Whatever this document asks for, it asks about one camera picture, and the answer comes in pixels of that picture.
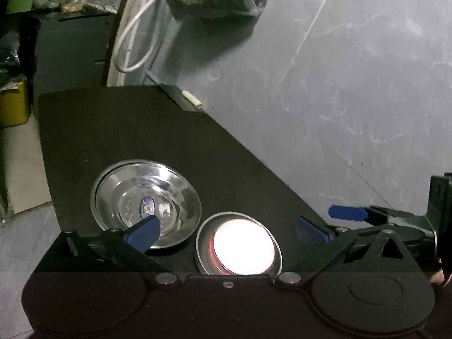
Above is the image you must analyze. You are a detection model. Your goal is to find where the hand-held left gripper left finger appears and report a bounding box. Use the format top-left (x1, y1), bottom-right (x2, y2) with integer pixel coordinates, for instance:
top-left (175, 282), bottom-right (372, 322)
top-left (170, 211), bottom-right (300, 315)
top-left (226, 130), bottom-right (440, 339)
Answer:
top-left (42, 215), bottom-right (178, 288)

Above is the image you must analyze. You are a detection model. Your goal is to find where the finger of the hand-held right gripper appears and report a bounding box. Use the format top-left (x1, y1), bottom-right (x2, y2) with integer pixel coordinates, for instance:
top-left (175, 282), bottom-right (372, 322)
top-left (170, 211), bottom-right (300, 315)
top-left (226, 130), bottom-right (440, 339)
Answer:
top-left (386, 223), bottom-right (438, 247)
top-left (328, 204), bottom-right (431, 227)

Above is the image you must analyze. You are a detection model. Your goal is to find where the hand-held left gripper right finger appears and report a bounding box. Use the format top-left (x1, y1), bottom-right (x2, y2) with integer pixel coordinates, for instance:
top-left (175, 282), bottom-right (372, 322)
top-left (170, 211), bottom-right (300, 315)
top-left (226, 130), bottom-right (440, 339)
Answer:
top-left (273, 215), bottom-right (421, 287)

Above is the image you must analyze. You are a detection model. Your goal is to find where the steel plate with sticker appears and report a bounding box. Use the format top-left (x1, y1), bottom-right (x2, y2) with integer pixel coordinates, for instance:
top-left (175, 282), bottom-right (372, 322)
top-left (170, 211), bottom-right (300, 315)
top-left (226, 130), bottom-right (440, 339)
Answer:
top-left (90, 159), bottom-right (203, 252)

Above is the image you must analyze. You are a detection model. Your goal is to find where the white ceramic bowl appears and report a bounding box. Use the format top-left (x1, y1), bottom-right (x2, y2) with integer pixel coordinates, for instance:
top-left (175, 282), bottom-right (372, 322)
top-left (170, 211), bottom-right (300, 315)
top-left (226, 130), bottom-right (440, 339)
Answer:
top-left (209, 219), bottom-right (277, 276)

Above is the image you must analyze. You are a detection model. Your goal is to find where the person's right hand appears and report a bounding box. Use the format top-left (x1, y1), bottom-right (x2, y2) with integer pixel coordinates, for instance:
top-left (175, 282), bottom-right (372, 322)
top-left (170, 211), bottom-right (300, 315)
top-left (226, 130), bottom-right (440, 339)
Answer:
top-left (431, 257), bottom-right (452, 286)

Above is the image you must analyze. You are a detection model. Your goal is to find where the cream cylindrical roll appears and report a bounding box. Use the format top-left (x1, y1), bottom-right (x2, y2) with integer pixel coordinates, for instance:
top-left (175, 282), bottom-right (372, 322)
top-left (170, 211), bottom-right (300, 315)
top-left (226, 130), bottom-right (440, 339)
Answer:
top-left (182, 89), bottom-right (203, 110)

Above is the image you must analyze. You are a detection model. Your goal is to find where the steel cleaver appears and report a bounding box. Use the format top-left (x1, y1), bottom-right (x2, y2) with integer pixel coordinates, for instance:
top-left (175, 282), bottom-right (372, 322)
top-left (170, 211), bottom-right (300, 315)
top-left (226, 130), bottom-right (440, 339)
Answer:
top-left (145, 71), bottom-right (205, 112)

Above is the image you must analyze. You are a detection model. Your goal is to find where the yellow box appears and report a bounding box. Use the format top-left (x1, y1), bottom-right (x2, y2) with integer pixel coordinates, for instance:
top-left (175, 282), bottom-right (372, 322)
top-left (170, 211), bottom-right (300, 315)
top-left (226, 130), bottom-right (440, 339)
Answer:
top-left (0, 81), bottom-right (32, 128)

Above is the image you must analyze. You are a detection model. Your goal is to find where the grey cabinet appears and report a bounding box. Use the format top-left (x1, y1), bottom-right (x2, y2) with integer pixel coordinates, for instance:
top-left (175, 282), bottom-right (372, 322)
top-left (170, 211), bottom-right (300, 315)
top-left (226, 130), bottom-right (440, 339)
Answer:
top-left (37, 17), bottom-right (118, 90)

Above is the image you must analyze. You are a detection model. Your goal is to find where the green box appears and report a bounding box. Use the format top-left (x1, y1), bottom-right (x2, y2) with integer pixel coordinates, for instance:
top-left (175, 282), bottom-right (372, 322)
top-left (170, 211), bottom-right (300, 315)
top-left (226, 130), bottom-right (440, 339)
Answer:
top-left (6, 0), bottom-right (44, 14)

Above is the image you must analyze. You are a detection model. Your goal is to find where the door frame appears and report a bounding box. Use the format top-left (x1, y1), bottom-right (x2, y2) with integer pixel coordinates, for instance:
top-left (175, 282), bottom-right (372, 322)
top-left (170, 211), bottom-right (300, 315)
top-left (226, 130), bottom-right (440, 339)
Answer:
top-left (105, 0), bottom-right (172, 88)

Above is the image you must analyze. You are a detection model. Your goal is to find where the white hose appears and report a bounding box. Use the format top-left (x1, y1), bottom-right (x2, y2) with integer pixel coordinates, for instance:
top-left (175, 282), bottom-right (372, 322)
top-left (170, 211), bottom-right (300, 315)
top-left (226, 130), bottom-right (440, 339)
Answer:
top-left (113, 0), bottom-right (175, 73)

